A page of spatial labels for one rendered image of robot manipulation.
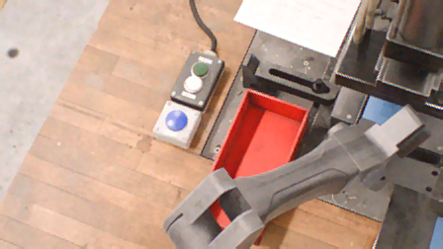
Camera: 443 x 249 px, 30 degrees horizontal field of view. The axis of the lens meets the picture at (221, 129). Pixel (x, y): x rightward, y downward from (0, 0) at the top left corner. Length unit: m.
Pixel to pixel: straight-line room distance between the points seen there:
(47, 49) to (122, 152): 1.23
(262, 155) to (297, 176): 0.45
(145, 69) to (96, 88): 0.10
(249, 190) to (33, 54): 1.78
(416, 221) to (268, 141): 0.30
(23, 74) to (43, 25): 0.19
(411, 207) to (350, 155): 0.38
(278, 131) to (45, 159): 0.43
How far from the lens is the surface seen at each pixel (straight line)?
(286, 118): 1.53
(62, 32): 2.75
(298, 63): 1.59
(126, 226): 1.48
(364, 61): 1.33
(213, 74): 1.55
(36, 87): 2.67
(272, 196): 1.02
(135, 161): 1.52
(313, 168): 1.08
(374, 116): 1.45
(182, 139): 1.49
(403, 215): 1.47
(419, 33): 1.17
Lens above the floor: 2.30
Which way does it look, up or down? 66 degrees down
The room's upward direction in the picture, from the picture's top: 7 degrees counter-clockwise
